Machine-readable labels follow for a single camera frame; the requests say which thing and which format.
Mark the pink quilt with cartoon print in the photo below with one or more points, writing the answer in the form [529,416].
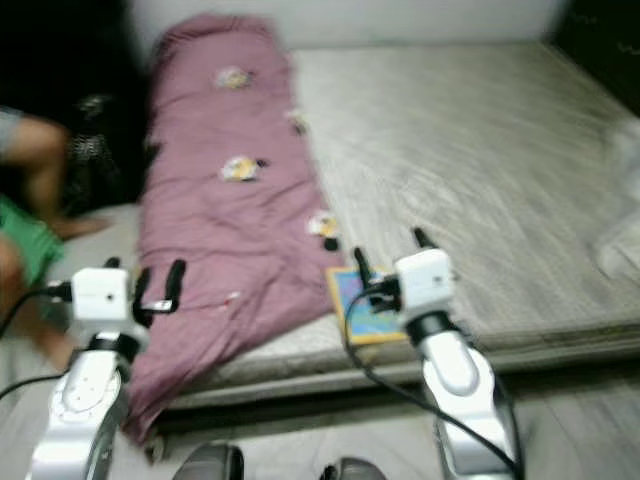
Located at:
[220,200]

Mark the colourful children's book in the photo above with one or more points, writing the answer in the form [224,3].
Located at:
[380,325]

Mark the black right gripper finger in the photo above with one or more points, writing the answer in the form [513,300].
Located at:
[364,268]
[424,239]

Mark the grey left robot leg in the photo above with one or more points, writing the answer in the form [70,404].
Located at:
[210,465]

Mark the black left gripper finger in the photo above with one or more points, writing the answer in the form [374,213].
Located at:
[176,280]
[112,264]

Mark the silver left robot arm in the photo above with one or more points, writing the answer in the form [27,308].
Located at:
[85,400]

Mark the white pillow with green tree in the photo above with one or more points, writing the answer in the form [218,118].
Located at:
[622,230]

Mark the black bag with white print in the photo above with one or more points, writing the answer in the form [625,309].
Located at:
[95,150]

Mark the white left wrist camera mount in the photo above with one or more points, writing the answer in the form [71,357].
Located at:
[100,298]

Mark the person bare leg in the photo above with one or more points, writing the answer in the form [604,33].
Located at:
[50,150]

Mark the black tufted headboard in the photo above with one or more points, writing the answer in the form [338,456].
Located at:
[600,35]

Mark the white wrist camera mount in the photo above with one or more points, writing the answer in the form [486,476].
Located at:
[100,298]
[425,278]

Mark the grey quilted mattress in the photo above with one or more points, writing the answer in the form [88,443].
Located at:
[480,150]

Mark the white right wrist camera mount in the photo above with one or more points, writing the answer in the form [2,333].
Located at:
[425,278]

